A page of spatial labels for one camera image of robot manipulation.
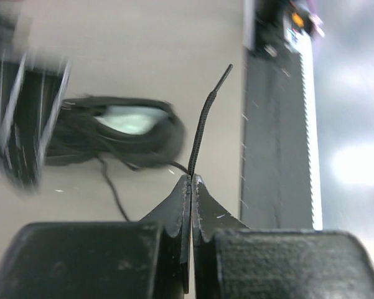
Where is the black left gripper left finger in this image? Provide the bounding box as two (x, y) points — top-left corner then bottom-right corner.
(0, 175), (191, 298)

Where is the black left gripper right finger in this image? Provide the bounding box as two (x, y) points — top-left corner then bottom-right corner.
(191, 175), (374, 298)

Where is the black shoe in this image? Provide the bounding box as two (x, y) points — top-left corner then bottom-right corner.
(45, 96), (185, 171)

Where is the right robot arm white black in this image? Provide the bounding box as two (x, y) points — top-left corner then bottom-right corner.
(0, 11), (70, 192)

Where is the black base plate strip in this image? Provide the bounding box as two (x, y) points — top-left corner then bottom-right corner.
(240, 52), (312, 229)

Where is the white slotted cable duct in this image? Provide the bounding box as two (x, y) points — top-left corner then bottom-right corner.
(297, 33), (323, 230)

